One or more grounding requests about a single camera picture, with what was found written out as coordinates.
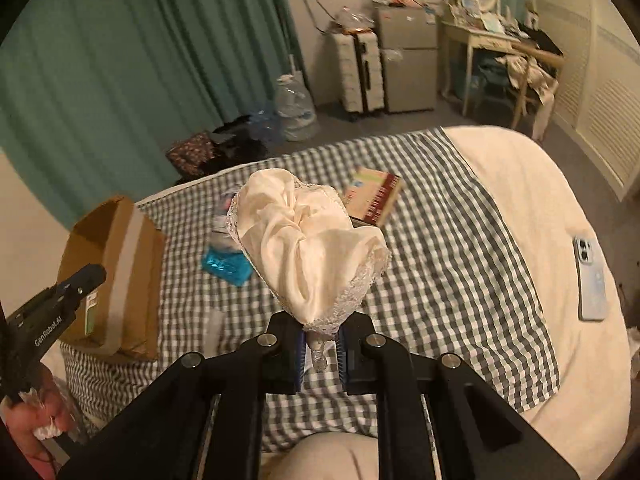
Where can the green checkered cloth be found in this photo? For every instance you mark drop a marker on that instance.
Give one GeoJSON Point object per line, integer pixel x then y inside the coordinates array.
{"type": "Point", "coordinates": [440, 285]}

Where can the red yellow flat box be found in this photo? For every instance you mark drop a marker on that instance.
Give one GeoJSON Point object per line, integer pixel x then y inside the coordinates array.
{"type": "Point", "coordinates": [370, 192]}

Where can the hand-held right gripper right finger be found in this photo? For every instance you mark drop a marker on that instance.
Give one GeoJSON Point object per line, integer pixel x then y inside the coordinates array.
{"type": "Point", "coordinates": [342, 362]}

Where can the wooden chair with clothes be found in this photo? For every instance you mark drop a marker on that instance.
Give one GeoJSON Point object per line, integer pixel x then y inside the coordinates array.
{"type": "Point", "coordinates": [540, 80]}

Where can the grey mini fridge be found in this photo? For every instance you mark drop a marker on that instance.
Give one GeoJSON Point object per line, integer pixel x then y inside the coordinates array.
{"type": "Point", "coordinates": [407, 60]}

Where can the black floor bag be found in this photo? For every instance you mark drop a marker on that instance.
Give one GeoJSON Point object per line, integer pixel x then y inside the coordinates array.
{"type": "Point", "coordinates": [235, 145]}

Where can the white suitcase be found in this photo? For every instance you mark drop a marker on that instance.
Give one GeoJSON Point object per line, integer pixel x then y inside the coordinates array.
{"type": "Point", "coordinates": [350, 75]}

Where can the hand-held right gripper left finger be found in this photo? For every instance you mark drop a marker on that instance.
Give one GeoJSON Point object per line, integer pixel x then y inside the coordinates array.
{"type": "Point", "coordinates": [299, 365]}

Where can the cream lace cloth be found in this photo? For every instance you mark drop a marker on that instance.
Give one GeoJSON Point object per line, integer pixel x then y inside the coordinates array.
{"type": "Point", "coordinates": [300, 250]}

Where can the white louvred wardrobe doors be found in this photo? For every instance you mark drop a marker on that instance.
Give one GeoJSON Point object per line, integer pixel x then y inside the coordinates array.
{"type": "Point", "coordinates": [600, 85]}

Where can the person's left hand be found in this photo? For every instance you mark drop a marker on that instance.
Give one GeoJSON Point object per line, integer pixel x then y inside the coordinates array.
{"type": "Point", "coordinates": [25, 425]}

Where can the clear plastic bag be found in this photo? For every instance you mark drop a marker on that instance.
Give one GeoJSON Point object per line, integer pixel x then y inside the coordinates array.
{"type": "Point", "coordinates": [352, 20]}

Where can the clear plastic wrapper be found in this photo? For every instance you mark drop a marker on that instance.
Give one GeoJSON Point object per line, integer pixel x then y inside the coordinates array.
{"type": "Point", "coordinates": [212, 332]}

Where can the white dressing table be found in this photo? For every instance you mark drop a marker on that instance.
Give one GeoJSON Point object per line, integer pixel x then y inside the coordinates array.
{"type": "Point", "coordinates": [480, 37]}

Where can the blue crumpled plastic wrap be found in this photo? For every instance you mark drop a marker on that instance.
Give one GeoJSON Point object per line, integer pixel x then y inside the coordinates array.
{"type": "Point", "coordinates": [265, 125]}

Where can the brown patterned bag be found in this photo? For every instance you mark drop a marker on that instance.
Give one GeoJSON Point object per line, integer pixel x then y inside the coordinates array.
{"type": "Point", "coordinates": [192, 152]}

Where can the black clothing on table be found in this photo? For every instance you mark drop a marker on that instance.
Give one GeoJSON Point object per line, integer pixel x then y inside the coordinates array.
{"type": "Point", "coordinates": [542, 40]}

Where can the large clear water jug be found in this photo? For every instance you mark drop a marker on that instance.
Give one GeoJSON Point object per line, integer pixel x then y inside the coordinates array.
{"type": "Point", "coordinates": [297, 115]}

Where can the blue foil packet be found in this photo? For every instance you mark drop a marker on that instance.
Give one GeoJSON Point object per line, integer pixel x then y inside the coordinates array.
{"type": "Point", "coordinates": [225, 267]}

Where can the silver smartphone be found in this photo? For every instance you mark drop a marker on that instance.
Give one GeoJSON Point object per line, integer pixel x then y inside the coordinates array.
{"type": "Point", "coordinates": [590, 285]}

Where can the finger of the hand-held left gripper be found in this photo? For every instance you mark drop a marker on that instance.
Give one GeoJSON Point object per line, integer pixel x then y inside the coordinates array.
{"type": "Point", "coordinates": [87, 280]}

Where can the brown cardboard box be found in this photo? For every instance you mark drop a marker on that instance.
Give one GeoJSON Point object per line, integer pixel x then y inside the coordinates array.
{"type": "Point", "coordinates": [135, 280]}

